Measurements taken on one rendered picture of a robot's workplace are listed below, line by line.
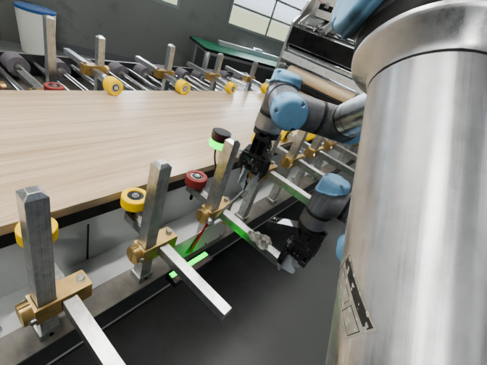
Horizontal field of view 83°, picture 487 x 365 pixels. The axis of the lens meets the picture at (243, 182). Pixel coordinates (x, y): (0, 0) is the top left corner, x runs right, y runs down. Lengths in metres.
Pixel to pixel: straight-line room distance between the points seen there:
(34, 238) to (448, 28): 0.60
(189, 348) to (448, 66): 1.56
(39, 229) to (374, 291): 0.52
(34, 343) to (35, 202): 0.41
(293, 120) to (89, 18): 5.18
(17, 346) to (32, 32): 4.61
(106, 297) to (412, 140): 0.83
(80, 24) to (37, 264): 5.16
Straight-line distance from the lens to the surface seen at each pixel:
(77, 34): 5.66
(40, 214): 0.56
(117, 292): 0.90
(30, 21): 5.11
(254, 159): 0.75
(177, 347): 1.62
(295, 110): 0.58
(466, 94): 0.21
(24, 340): 0.87
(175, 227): 1.21
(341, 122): 0.59
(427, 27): 0.22
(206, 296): 0.76
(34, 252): 0.62
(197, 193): 1.02
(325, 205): 0.72
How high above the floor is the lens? 1.45
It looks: 31 degrees down
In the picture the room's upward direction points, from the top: 21 degrees clockwise
